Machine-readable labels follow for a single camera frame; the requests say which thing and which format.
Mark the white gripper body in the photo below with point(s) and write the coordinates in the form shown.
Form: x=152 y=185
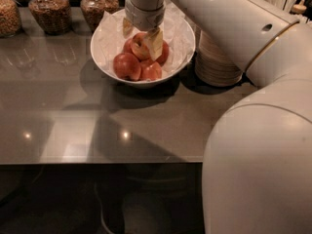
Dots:
x=145 y=19

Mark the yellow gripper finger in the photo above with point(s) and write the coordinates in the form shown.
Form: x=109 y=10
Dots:
x=154 y=42
x=127 y=27

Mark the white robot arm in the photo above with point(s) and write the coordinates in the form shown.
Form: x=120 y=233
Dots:
x=257 y=166

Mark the white paper bowl liner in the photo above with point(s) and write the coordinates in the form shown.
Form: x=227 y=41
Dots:
x=110 y=33

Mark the hidden rear red apple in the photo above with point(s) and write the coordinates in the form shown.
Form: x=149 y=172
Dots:
x=127 y=46

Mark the white ceramic bowl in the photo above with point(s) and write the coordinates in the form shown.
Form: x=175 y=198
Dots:
x=100 y=54

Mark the right glass cereal jar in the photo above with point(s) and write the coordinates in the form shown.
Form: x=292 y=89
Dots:
x=94 y=10

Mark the glass cereal jar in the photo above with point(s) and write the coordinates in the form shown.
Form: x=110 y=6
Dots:
x=94 y=10
x=53 y=16
x=10 y=21

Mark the front stack paper bowls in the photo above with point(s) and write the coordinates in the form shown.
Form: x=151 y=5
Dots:
x=213 y=66

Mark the middle glass cereal jar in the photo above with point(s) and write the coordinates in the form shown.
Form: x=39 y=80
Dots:
x=53 y=16

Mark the left glass cereal jar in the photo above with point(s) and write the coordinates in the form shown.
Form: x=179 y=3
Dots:
x=10 y=21

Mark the black shoe white sole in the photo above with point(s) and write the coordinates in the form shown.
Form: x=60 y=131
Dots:
x=110 y=210

